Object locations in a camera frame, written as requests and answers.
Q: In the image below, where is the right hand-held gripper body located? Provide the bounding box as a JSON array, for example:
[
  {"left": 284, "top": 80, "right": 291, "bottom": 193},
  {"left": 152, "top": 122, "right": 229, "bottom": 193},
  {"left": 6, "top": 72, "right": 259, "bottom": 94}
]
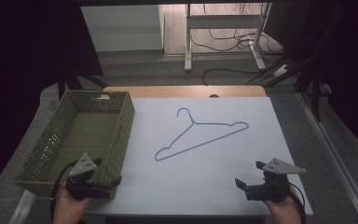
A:
[{"left": 244, "top": 158, "right": 308, "bottom": 204}]

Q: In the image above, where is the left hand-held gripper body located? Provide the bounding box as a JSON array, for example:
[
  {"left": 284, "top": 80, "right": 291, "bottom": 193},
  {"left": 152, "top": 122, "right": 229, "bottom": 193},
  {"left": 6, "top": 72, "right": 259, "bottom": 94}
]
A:
[{"left": 65, "top": 153, "right": 115, "bottom": 201}]

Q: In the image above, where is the green woven plastic basket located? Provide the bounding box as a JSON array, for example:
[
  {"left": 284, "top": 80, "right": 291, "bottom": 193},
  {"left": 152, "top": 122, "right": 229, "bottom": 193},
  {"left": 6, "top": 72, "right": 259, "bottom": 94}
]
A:
[{"left": 13, "top": 90, "right": 136, "bottom": 201}]

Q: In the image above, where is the blue wire clothes hanger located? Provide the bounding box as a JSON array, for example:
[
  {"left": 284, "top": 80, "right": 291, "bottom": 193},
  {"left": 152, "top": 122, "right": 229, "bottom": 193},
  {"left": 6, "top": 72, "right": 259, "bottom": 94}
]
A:
[{"left": 154, "top": 107, "right": 250, "bottom": 162}]

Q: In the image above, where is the person's left hand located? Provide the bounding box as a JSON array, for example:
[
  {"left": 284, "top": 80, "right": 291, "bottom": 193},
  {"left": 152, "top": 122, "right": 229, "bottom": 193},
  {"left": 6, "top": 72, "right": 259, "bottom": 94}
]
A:
[{"left": 52, "top": 186, "right": 91, "bottom": 224}]

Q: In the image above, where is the person's right hand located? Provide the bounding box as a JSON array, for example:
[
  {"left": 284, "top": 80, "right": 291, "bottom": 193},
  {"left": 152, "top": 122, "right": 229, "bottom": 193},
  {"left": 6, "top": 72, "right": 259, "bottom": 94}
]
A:
[{"left": 262, "top": 186, "right": 303, "bottom": 224}]

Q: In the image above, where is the white table cover board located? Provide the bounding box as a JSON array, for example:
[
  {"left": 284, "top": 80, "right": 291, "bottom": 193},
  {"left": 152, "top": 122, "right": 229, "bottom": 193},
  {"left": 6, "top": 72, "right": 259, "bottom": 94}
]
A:
[{"left": 85, "top": 96, "right": 314, "bottom": 217}]

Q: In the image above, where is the black metal stand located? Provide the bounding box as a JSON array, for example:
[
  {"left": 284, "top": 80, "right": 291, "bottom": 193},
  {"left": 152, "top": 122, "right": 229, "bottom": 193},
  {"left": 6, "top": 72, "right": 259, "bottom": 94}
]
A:
[
  {"left": 262, "top": 3, "right": 351, "bottom": 123},
  {"left": 56, "top": 66, "right": 109, "bottom": 101}
]

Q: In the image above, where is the white power strip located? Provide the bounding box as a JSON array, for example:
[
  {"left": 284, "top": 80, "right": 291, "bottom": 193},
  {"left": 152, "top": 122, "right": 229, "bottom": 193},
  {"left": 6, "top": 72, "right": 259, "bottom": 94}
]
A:
[{"left": 272, "top": 63, "right": 291, "bottom": 78}]

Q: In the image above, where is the wooden table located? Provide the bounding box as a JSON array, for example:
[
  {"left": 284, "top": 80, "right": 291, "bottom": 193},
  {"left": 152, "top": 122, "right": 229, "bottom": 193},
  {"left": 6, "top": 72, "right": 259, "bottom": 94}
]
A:
[{"left": 103, "top": 85, "right": 268, "bottom": 99}]

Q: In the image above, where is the white panel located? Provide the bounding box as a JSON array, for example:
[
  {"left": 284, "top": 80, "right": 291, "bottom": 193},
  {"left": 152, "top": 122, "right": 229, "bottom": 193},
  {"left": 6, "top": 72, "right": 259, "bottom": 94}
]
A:
[{"left": 80, "top": 4, "right": 165, "bottom": 53}]

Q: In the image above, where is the dark curtain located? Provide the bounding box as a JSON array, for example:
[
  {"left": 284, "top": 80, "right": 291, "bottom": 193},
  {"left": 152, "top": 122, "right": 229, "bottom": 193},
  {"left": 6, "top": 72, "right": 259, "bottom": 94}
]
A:
[
  {"left": 304, "top": 0, "right": 358, "bottom": 160},
  {"left": 0, "top": 0, "right": 104, "bottom": 200}
]

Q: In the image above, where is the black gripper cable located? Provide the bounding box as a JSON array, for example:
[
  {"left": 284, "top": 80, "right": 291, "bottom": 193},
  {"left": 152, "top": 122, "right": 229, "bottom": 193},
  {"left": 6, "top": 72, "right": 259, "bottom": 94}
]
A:
[
  {"left": 48, "top": 159, "right": 79, "bottom": 224},
  {"left": 288, "top": 182, "right": 308, "bottom": 224}
]

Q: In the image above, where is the aluminium rail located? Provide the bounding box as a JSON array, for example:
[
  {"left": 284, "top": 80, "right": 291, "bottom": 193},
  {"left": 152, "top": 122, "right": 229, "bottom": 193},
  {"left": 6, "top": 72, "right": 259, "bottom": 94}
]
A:
[
  {"left": 8, "top": 189, "right": 37, "bottom": 224},
  {"left": 296, "top": 91, "right": 358, "bottom": 224}
]

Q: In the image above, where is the black floor cable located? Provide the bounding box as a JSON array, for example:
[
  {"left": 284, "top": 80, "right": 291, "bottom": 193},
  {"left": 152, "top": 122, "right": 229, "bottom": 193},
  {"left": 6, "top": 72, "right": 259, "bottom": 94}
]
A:
[{"left": 201, "top": 67, "right": 264, "bottom": 87}]

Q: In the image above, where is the tangle of black cables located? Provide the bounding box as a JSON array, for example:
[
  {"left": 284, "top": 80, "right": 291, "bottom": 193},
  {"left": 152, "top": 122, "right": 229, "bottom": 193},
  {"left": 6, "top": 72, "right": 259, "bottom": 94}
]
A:
[{"left": 189, "top": 3, "right": 285, "bottom": 55}]

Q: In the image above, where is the white metal desk frame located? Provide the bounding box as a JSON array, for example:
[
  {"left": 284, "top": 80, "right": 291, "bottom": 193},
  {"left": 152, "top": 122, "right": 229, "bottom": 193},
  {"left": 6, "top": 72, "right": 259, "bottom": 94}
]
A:
[{"left": 184, "top": 2, "right": 272, "bottom": 73}]

